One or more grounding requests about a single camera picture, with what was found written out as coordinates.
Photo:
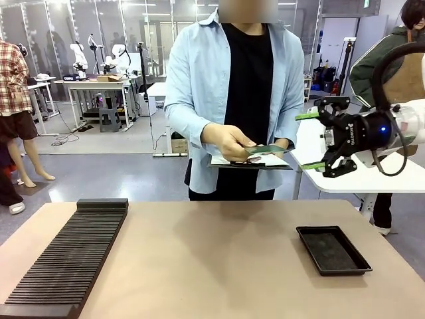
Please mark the dark grey step stool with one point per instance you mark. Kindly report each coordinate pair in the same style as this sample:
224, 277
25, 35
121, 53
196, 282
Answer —
109, 119

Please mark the black plastic tray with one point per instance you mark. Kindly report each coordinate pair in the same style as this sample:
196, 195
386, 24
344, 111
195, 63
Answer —
332, 252

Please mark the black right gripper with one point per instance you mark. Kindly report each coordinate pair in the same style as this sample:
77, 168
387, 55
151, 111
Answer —
358, 133

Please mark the person's right hand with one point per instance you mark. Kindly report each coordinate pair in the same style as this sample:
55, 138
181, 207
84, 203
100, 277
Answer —
225, 139

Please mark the white desk with cardboard box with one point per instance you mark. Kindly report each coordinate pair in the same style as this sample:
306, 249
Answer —
159, 93

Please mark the grey clipboard with black clip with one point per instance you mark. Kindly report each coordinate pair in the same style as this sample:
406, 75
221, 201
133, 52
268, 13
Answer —
252, 163

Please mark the flat cardboard box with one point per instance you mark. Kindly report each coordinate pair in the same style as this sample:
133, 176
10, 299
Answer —
109, 78

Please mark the small white background robot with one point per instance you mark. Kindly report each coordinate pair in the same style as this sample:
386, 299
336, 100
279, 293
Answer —
79, 60

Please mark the white background desk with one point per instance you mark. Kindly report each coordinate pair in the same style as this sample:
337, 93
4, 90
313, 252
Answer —
41, 88

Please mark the green PCB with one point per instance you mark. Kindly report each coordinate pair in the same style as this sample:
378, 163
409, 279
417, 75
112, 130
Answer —
269, 149

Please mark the black tripod stand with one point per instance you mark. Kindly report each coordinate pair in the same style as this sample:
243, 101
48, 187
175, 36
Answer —
145, 96

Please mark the black camera pole white head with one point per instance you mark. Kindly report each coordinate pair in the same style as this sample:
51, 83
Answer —
347, 66

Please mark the black slotted PCB rack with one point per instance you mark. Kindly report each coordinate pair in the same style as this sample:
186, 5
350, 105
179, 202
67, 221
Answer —
63, 259

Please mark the person's left forearm blue sleeve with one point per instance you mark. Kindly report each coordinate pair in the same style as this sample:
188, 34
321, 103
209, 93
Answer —
292, 126

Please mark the black bags pile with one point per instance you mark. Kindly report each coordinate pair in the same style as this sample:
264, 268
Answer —
327, 78

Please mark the person in light blue shirt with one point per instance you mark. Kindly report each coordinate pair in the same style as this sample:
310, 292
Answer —
199, 99

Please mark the figure in plaid shirt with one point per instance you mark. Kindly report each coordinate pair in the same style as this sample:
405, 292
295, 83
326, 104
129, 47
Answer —
13, 83

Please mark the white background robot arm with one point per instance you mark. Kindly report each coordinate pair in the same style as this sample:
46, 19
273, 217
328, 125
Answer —
119, 60

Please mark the dark trousers leg white shoe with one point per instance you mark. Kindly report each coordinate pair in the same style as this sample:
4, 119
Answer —
10, 186

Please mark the person in green jacket apron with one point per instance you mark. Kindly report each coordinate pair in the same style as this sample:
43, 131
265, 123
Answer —
365, 69

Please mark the white background workbench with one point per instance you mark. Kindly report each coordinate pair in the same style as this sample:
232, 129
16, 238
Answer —
89, 86

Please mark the person's right forearm blue sleeve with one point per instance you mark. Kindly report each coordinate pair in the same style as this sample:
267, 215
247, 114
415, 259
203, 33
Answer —
186, 116

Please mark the white side table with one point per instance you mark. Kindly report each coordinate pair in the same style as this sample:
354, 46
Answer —
348, 184

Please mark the wooden shoe shelf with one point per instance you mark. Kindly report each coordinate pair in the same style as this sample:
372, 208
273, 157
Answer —
308, 89

